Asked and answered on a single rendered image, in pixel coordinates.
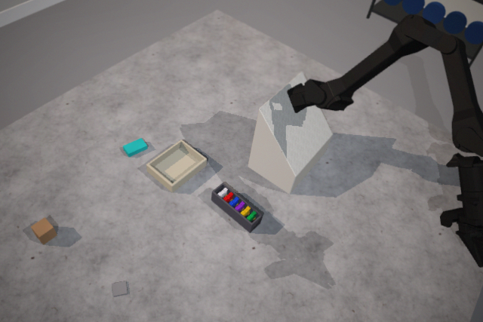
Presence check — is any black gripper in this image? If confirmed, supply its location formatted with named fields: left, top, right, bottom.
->
left=440, top=190, right=483, bottom=268

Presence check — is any beige open-top tray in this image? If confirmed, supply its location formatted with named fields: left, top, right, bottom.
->
left=146, top=140, right=207, bottom=193

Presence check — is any yellow fuse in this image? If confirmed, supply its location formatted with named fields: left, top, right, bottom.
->
left=241, top=207, right=251, bottom=217

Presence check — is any tan cube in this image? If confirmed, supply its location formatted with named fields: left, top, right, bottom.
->
left=31, top=218, right=57, bottom=245

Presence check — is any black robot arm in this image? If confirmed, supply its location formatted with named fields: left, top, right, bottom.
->
left=288, top=14, right=483, bottom=192

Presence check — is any teal rectangular block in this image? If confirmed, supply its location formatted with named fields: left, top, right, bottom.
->
left=123, top=138, right=148, bottom=157

